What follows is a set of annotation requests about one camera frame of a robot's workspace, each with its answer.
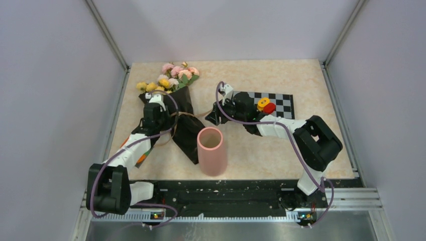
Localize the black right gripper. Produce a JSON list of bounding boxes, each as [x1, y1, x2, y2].
[[206, 95, 247, 126]]

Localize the beige ribbon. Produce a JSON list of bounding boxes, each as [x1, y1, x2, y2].
[[153, 109, 214, 147]]

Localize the flower bouquet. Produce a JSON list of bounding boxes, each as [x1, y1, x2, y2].
[[136, 62, 206, 164]]

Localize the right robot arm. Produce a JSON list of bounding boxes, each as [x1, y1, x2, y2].
[[205, 92, 343, 208]]

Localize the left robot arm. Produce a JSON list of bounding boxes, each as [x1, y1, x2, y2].
[[86, 100, 174, 217]]

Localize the pink vase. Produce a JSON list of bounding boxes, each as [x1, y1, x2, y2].
[[196, 127, 228, 176]]

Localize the yellow toy block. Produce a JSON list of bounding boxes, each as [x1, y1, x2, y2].
[[257, 97, 270, 111]]

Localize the red toy block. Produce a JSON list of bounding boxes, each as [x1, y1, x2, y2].
[[262, 102, 276, 114]]

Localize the black white chessboard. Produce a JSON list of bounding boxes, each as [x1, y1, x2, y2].
[[246, 91, 295, 119]]

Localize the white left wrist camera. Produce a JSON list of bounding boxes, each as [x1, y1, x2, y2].
[[145, 93, 166, 111]]

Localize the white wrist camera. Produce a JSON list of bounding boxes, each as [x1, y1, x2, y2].
[[145, 93, 166, 111], [219, 83, 234, 100]]

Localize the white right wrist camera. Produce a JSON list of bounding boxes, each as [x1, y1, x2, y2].
[[219, 83, 234, 100]]

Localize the orange ring toy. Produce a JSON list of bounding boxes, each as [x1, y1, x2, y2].
[[118, 134, 151, 168]]

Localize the aluminium frame rail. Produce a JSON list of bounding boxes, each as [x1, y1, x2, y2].
[[83, 0, 130, 72]]

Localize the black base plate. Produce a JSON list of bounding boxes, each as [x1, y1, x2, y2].
[[130, 179, 329, 218]]

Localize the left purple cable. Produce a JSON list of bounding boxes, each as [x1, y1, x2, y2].
[[89, 89, 179, 229]]

